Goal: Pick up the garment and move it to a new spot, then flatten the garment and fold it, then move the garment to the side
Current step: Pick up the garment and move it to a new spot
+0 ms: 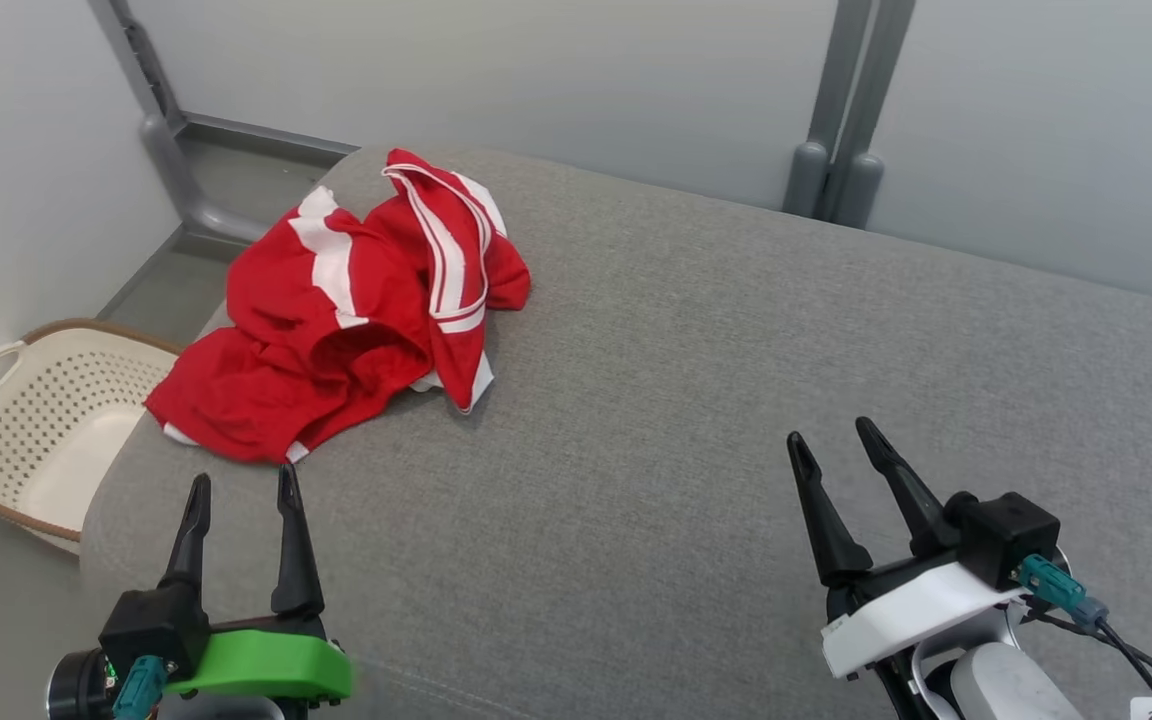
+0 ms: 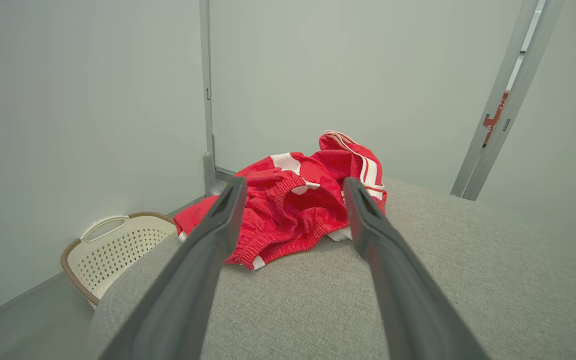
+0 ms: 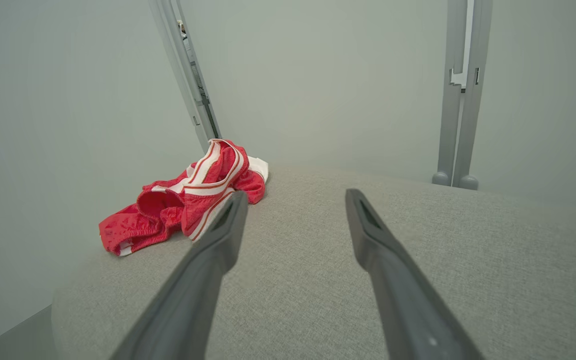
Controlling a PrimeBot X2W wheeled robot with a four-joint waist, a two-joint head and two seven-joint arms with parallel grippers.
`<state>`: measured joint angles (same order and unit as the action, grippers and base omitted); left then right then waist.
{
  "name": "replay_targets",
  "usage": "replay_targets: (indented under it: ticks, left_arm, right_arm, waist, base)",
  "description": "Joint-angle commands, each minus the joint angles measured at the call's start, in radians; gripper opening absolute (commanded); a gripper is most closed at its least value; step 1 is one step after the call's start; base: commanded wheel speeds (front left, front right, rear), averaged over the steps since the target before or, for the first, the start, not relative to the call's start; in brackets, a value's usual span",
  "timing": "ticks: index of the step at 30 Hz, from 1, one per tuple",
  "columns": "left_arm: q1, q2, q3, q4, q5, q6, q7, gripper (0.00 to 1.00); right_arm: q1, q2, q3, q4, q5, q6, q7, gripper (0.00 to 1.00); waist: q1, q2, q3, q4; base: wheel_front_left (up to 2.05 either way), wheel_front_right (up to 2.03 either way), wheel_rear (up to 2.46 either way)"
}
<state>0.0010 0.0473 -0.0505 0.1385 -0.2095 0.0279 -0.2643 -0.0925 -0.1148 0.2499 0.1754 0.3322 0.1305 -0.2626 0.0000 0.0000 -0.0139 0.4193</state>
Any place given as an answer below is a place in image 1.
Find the teal left camera connector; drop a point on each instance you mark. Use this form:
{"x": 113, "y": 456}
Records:
{"x": 141, "y": 685}

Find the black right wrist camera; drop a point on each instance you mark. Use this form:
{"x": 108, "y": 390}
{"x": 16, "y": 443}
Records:
{"x": 1006, "y": 530}

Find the grey straight partition post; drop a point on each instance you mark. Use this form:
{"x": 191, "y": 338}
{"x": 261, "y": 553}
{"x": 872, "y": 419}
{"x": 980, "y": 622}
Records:
{"x": 871, "y": 130}
{"x": 826, "y": 100}

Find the grey partition base rail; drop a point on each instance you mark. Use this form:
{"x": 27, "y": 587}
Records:
{"x": 266, "y": 140}

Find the teal camera connector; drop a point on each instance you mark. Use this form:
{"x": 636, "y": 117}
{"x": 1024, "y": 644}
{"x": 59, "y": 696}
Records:
{"x": 1051, "y": 585}
{"x": 141, "y": 685}

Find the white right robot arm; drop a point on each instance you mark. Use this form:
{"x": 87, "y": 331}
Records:
{"x": 1006, "y": 685}

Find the red Bulls basketball jersey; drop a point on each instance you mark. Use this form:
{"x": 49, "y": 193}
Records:
{"x": 461, "y": 200}

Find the cream perforated laundry basket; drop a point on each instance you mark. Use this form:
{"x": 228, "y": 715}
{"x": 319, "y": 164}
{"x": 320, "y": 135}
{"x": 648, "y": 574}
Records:
{"x": 46, "y": 430}

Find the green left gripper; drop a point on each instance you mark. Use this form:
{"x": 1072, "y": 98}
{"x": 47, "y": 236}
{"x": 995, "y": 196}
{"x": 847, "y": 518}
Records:
{"x": 266, "y": 662}

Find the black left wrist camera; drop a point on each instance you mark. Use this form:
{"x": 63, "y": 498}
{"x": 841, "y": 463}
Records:
{"x": 151, "y": 625}

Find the red Bulls basketball shorts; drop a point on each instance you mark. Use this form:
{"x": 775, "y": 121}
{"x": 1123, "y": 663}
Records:
{"x": 266, "y": 380}

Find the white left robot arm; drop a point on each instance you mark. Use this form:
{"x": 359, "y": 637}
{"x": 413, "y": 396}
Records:
{"x": 226, "y": 710}

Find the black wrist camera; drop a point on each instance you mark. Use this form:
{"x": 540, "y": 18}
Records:
{"x": 151, "y": 625}
{"x": 1006, "y": 530}

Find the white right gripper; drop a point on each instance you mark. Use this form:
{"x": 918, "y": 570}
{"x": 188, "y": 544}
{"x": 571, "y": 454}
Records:
{"x": 906, "y": 615}

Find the teal right camera connector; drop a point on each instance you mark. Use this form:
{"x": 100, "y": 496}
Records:
{"x": 1051, "y": 585}

